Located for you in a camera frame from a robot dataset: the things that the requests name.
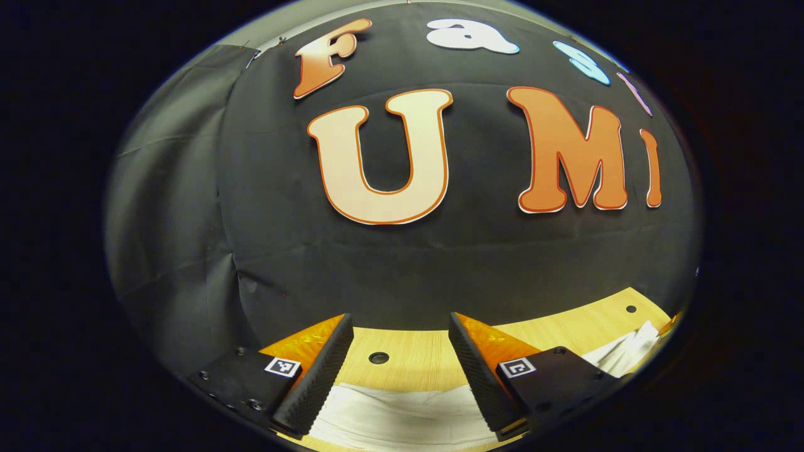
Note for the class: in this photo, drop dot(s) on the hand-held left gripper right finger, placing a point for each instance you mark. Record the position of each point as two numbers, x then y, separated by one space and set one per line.
480 376

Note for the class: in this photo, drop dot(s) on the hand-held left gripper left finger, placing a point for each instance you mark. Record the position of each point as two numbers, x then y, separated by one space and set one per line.
320 376

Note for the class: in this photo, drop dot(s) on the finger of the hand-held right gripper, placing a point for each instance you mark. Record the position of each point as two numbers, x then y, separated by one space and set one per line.
673 322

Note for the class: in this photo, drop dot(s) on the black backdrop cloth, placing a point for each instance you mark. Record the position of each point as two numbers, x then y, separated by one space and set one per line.
282 251

